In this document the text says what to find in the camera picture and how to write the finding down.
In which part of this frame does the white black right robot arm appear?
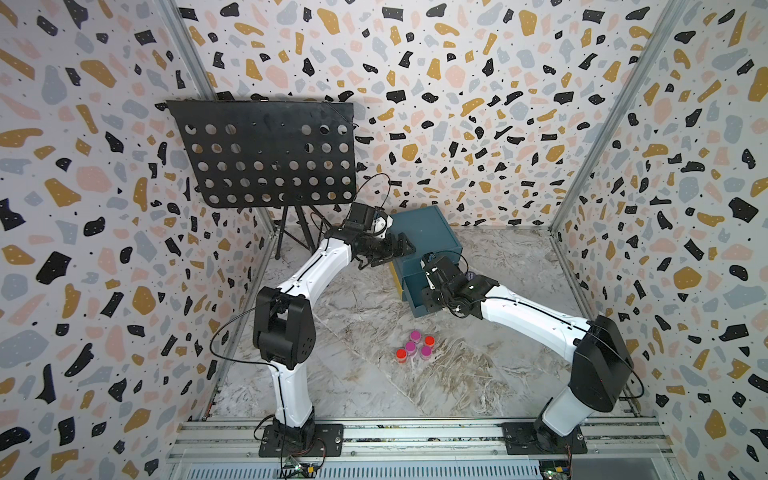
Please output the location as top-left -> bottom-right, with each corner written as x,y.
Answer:
423,268 -> 634,450

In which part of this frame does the black perforated music stand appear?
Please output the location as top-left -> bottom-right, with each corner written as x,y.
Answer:
166,98 -> 359,262

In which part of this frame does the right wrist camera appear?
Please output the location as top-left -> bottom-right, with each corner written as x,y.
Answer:
421,250 -> 468,289

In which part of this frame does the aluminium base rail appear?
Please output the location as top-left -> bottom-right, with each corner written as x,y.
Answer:
168,417 -> 685,479

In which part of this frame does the green circuit board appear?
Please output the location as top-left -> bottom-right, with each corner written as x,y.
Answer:
278,456 -> 324,480

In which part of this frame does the aluminium corner post right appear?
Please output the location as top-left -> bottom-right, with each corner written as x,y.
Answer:
549,0 -> 688,237

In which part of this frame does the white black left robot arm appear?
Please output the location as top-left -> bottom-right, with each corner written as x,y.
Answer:
253,229 -> 415,429

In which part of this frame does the teal drawer cabinet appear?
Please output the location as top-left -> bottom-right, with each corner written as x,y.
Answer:
390,205 -> 463,318

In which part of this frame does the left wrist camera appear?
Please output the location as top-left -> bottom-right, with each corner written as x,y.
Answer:
343,202 -> 393,238

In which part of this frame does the aluminium corner post left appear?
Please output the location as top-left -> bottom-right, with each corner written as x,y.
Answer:
154,0 -> 217,101

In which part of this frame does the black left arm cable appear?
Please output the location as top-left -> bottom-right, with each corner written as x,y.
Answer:
208,305 -> 277,367

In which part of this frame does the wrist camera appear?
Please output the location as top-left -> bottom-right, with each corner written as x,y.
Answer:
343,202 -> 393,238
421,250 -> 468,289

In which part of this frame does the aluminium corner post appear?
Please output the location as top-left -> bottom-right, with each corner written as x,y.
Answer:
154,0 -> 217,101
549,0 -> 688,237

